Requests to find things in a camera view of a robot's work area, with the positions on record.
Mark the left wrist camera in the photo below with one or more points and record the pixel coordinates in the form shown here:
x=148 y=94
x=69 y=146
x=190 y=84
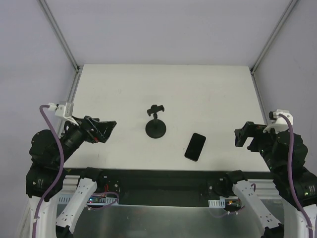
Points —
x=63 y=111

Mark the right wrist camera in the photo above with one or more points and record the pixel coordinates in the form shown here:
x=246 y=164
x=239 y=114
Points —
x=280 y=120

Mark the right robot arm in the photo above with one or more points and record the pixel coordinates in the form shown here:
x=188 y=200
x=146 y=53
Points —
x=284 y=153

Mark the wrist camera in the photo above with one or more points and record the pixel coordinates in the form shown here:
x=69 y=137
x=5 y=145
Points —
x=280 y=120
x=63 y=111

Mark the right white cable duct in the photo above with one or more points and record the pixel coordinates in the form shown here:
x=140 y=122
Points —
x=223 y=202

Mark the right aluminium frame post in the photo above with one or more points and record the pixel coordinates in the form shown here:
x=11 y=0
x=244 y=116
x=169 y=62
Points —
x=274 y=34

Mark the white cable duct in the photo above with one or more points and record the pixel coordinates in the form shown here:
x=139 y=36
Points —
x=223 y=202
x=93 y=201

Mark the black phone stand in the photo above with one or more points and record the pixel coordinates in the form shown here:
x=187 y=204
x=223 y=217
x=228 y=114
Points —
x=155 y=128

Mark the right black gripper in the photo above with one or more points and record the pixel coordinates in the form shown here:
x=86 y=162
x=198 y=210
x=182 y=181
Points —
x=253 y=136

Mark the black smartphone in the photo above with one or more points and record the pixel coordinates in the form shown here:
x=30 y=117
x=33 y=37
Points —
x=195 y=147

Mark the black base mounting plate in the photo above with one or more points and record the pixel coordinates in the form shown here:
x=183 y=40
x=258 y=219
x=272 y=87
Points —
x=163 y=188

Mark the left white cable duct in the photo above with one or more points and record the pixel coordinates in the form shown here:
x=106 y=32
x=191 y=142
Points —
x=93 y=201

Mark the aluminium frame post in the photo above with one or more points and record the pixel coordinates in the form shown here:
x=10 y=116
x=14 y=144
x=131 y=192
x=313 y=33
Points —
x=274 y=34
x=58 y=33

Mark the left aluminium frame post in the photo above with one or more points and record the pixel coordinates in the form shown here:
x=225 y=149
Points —
x=58 y=33

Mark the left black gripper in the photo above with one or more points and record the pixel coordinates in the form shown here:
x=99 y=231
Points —
x=91 y=130

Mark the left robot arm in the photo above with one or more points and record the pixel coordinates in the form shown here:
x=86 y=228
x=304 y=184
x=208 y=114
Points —
x=44 y=181

